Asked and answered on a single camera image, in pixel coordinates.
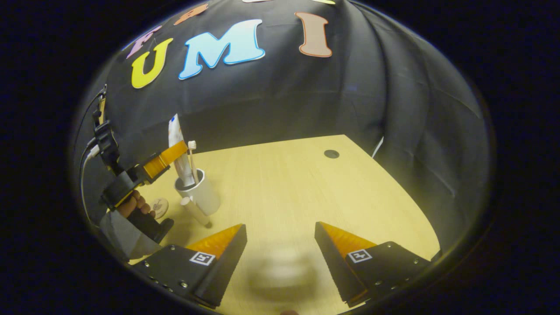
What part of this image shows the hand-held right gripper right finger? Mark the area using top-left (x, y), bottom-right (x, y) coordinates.
top-left (314, 221), bottom-right (440, 307)

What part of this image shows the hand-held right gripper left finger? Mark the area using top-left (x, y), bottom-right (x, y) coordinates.
top-left (131, 224), bottom-right (248, 309)

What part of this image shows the white toothpaste tube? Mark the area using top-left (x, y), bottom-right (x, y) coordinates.
top-left (168, 114), bottom-right (196, 188)

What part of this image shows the beige toothbrush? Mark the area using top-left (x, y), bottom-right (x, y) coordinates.
top-left (188, 140), bottom-right (200, 182)

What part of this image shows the round wooden coaster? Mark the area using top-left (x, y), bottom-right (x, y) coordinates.
top-left (149, 198), bottom-right (169, 219)

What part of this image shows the white cup with wooden handle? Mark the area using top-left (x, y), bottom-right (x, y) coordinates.
top-left (174, 168), bottom-right (221, 228)

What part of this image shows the wooden desktop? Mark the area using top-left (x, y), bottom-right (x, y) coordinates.
top-left (129, 134), bottom-right (441, 315)

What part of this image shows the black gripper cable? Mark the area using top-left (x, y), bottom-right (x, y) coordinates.
top-left (79, 87), bottom-right (108, 228)

